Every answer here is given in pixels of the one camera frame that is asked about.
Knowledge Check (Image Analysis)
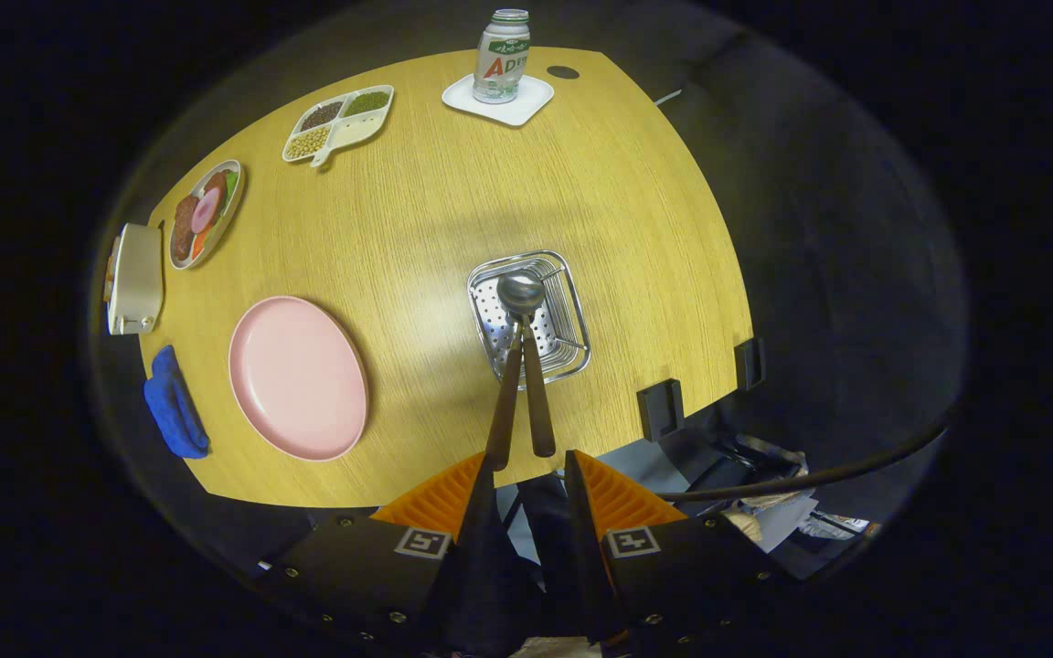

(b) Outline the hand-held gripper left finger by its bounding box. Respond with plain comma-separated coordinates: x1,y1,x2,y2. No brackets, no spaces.
257,452,527,657

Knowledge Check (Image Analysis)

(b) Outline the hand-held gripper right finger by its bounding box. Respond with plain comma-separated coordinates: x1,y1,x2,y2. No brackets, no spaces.
566,450,797,645

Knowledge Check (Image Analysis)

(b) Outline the wooden-handled metal fork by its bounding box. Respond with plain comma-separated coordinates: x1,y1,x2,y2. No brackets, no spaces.
487,315,524,472

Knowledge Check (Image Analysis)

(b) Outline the wooden-handled metal spoon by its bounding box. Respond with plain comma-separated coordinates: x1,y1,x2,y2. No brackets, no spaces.
496,271,558,459

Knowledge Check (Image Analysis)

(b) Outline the large black table clamp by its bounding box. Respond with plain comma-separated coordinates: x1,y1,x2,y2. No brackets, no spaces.
637,378,686,443

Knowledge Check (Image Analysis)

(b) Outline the pile of mixed clutter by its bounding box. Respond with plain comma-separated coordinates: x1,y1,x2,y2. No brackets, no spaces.
718,439,879,554

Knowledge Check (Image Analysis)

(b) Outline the small black table clamp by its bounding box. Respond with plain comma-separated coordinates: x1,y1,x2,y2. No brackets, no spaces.
734,337,767,392

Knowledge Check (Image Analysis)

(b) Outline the pink round plate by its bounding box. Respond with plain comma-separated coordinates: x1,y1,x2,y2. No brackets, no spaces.
228,295,370,462

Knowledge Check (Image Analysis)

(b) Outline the blue towel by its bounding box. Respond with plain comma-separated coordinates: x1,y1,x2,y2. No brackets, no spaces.
143,345,211,460

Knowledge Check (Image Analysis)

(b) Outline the grey oval food plate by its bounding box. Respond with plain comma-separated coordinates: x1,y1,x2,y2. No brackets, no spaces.
166,159,245,271

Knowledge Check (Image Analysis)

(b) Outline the white divided bean tray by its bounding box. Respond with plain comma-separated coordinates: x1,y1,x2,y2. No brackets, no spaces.
282,84,396,170

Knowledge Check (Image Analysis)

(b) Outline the pink ham slice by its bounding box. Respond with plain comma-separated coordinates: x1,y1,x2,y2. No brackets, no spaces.
191,187,222,234

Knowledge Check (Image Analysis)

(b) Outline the long brown meat patty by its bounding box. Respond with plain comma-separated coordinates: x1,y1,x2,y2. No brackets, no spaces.
172,194,200,262

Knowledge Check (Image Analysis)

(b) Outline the white toaster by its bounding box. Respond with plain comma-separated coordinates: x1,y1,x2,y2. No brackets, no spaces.
104,222,165,336

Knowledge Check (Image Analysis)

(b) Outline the white square coaster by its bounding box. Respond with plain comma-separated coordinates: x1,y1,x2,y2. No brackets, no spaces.
441,73,556,127

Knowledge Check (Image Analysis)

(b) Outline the white bottle with green cap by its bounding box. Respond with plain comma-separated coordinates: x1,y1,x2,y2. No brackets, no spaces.
473,8,532,105

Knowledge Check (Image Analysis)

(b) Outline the metal wire drain basket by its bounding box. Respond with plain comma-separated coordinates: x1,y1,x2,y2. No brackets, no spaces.
466,249,592,391

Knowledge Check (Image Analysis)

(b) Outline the thick black cable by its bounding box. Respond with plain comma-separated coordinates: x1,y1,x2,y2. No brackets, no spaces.
654,402,962,504

